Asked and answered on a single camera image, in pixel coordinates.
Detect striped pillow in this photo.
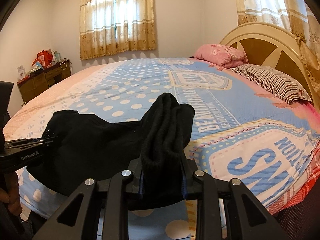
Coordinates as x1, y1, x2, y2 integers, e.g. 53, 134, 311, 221
230, 64, 312, 104

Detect left hand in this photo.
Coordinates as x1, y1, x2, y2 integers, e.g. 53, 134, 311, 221
1, 172, 22, 216

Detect red items on desk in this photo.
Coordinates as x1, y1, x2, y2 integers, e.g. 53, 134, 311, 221
17, 49, 62, 80

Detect black pants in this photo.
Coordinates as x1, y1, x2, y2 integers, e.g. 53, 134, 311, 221
27, 93, 195, 209

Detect beige patterned window curtain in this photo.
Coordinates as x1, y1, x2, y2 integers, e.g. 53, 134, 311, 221
80, 0, 157, 61

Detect cream wooden headboard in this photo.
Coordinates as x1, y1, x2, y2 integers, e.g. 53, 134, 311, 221
220, 22, 319, 111

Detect dark wooden desk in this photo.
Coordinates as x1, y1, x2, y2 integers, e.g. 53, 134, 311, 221
17, 59, 71, 103

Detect pink pillow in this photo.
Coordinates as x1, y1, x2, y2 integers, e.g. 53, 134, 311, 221
194, 44, 248, 69

